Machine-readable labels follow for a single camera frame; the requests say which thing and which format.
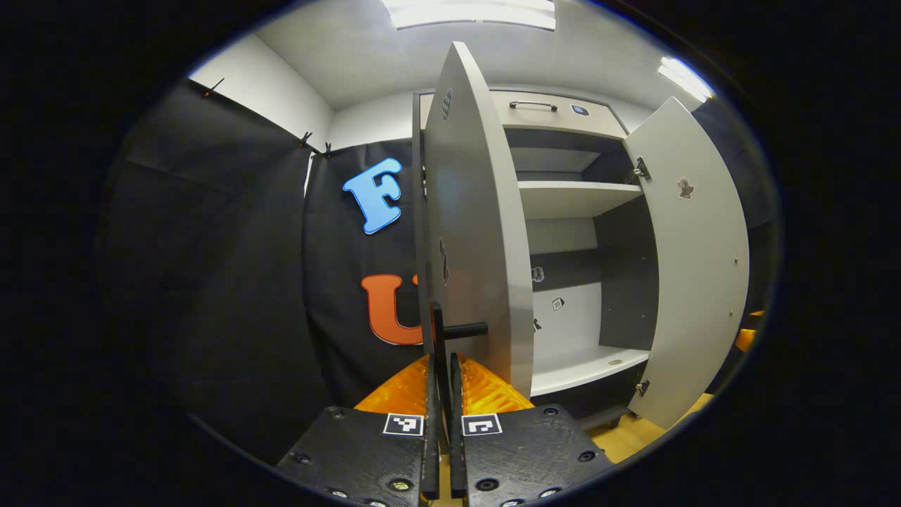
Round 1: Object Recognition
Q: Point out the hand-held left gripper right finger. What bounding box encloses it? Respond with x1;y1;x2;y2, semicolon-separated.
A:
449;352;617;507

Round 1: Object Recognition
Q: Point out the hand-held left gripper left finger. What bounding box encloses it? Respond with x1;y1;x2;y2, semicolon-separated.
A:
275;352;441;507

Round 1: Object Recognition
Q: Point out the grey shoe cabinet door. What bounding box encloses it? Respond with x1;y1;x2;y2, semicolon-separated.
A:
623;96;750;430
424;41;536;401

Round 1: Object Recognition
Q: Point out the black door handle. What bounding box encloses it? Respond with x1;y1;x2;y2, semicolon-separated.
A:
430;301;489;451

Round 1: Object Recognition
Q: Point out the grey double-door shoe cabinet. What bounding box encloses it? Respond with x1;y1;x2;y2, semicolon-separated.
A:
412;88;659;434

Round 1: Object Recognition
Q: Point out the white cabinet shelf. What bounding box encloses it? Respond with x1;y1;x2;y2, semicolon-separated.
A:
529;346;650;396
517;181;643;219

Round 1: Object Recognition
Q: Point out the grey cabinet drawer front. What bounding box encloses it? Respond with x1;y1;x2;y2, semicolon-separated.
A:
420;90;629;139

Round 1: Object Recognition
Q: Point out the black backdrop cloth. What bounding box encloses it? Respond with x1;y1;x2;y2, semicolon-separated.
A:
693;95;779;395
303;137;441;409
106;77;332;465

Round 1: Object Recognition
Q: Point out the rectangular ceiling light panel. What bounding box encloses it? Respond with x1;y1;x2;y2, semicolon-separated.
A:
657;56;716;104
384;0;557;30

